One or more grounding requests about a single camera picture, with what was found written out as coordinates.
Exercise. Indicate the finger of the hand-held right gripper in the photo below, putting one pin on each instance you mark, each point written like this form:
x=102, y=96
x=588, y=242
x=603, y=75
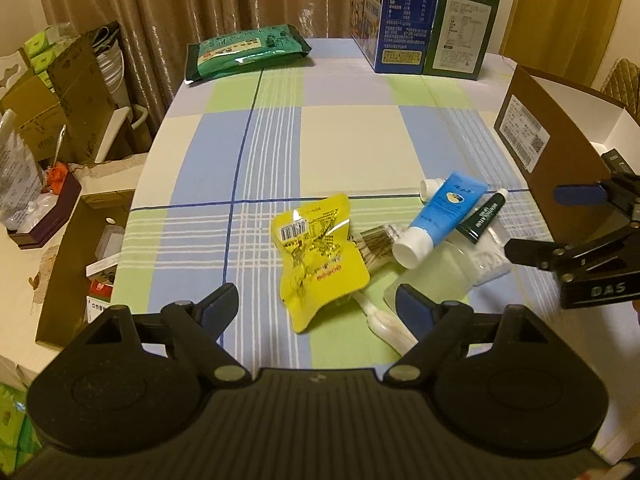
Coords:
x=580, y=194
x=530, y=252

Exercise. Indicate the blue tube white cap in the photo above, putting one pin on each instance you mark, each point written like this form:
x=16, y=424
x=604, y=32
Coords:
x=445, y=212

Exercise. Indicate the brown cardboard box white inside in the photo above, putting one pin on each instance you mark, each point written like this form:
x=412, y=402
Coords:
x=550, y=135

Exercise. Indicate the quilted tan chair back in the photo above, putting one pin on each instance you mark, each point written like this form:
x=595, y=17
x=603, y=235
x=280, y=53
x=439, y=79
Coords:
x=622, y=82

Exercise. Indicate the dark red box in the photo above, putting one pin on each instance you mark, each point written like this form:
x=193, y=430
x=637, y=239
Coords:
x=47, y=220

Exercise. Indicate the blue milk carton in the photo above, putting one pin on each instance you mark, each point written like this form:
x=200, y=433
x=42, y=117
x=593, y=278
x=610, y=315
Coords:
x=400, y=20

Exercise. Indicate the stack of white bowls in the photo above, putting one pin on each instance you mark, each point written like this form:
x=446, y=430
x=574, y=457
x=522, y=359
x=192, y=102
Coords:
x=111, y=72

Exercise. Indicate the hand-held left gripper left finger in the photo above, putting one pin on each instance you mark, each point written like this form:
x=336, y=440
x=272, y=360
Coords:
x=222, y=307

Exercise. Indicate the small white bottle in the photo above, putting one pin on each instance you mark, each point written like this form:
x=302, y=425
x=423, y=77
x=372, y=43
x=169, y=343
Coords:
x=431, y=190

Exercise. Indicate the green tissue packs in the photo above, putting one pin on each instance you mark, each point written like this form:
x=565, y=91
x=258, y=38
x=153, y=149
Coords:
x=45, y=55

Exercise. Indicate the clear cotton swab bag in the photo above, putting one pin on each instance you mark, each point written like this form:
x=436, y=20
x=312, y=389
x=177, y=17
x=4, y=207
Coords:
x=385, y=322

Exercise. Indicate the white plastic bag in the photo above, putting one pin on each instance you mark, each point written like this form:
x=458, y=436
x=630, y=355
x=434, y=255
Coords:
x=17, y=175

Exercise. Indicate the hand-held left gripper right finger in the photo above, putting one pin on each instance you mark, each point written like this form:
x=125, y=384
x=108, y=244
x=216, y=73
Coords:
x=412, y=305

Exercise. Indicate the green carton white label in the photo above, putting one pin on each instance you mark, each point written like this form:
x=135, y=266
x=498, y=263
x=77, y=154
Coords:
x=457, y=35

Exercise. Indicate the tan cardboard box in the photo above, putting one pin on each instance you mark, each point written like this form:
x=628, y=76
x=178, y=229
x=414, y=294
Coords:
x=35, y=115

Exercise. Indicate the yellow curtain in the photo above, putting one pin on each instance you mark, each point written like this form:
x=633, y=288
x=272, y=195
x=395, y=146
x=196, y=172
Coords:
x=560, y=10

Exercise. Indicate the open cardboard box of packets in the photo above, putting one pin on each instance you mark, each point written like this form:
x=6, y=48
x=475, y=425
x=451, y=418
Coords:
x=75, y=260

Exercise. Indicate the dark brown cardboard box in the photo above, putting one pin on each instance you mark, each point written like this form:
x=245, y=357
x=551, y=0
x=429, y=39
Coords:
x=82, y=95

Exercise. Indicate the green foil packet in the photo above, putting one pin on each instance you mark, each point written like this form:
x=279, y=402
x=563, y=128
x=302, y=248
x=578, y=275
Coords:
x=245, y=52

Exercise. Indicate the clear pack of toothpicks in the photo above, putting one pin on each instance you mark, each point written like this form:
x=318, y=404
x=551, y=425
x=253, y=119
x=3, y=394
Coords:
x=375, y=247

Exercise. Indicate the clear plastic floss box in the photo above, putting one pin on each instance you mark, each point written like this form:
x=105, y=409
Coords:
x=440, y=275

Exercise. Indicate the small dark green tube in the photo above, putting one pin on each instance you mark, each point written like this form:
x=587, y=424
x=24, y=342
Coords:
x=480, y=217

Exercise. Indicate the checked tablecloth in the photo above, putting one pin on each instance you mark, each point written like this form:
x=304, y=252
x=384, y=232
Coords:
x=325, y=135

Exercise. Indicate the yellow snack packet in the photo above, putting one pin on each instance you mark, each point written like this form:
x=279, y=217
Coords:
x=320, y=260

